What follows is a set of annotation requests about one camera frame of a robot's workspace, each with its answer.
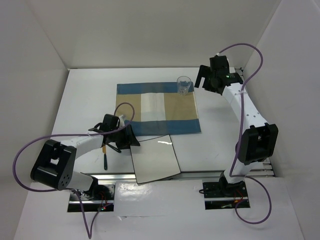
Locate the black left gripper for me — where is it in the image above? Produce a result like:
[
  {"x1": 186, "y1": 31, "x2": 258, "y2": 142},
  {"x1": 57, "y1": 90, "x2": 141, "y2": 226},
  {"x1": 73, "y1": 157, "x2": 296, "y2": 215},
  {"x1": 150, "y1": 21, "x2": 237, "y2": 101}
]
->
[{"x1": 110, "y1": 124, "x2": 140, "y2": 150}]

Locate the clear plastic cup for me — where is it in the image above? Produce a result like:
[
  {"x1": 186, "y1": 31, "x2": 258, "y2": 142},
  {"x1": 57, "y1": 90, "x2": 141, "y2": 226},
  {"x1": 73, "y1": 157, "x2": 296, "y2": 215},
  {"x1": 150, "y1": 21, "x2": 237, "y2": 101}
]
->
[{"x1": 176, "y1": 76, "x2": 192, "y2": 96}]

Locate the white square plate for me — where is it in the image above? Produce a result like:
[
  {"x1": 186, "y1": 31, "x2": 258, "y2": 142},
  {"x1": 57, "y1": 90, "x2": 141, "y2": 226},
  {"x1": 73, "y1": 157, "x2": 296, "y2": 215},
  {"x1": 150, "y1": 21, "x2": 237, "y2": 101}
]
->
[{"x1": 130, "y1": 135, "x2": 181, "y2": 185}]

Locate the blue beige striped placemat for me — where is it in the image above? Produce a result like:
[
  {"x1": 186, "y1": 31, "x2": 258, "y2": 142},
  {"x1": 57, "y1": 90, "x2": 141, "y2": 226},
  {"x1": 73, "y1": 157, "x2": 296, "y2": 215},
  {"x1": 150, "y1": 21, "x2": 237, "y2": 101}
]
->
[{"x1": 115, "y1": 82, "x2": 201, "y2": 136}]

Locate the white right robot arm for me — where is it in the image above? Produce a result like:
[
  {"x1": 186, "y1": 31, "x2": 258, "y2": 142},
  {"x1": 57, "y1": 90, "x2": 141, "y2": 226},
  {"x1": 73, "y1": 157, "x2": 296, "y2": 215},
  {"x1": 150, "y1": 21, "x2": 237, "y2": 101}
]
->
[{"x1": 195, "y1": 54, "x2": 279, "y2": 197}]

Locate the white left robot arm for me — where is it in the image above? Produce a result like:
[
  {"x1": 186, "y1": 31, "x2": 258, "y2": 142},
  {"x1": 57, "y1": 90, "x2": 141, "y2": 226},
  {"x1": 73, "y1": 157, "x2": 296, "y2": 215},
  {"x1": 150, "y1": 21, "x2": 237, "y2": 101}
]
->
[{"x1": 30, "y1": 114, "x2": 140, "y2": 200}]

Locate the gold fork green handle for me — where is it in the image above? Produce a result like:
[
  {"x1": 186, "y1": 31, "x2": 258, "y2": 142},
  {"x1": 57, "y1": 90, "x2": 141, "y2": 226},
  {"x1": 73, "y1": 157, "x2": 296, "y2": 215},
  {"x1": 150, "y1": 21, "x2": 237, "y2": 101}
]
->
[{"x1": 107, "y1": 144, "x2": 122, "y2": 153}]

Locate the gold knife green handle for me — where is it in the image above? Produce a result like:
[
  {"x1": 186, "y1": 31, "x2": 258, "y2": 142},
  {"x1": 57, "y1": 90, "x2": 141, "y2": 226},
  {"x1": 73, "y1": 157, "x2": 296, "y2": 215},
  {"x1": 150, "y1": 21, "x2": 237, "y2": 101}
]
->
[{"x1": 102, "y1": 144, "x2": 108, "y2": 171}]

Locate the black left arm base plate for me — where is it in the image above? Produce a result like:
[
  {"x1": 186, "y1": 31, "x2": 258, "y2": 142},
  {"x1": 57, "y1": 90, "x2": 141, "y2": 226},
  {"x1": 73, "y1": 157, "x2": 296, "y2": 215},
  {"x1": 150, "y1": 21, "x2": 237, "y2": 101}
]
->
[{"x1": 67, "y1": 184, "x2": 116, "y2": 213}]

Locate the aluminium front rail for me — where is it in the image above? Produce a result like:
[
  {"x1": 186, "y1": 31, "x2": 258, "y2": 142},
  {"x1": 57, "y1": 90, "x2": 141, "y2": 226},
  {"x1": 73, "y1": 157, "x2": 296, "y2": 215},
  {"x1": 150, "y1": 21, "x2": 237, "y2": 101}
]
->
[{"x1": 92, "y1": 165, "x2": 275, "y2": 181}]

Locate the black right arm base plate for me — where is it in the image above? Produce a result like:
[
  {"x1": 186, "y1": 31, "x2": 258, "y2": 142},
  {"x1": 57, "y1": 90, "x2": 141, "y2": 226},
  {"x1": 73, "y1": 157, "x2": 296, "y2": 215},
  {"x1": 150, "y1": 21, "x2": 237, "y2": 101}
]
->
[{"x1": 198, "y1": 181, "x2": 251, "y2": 210}]

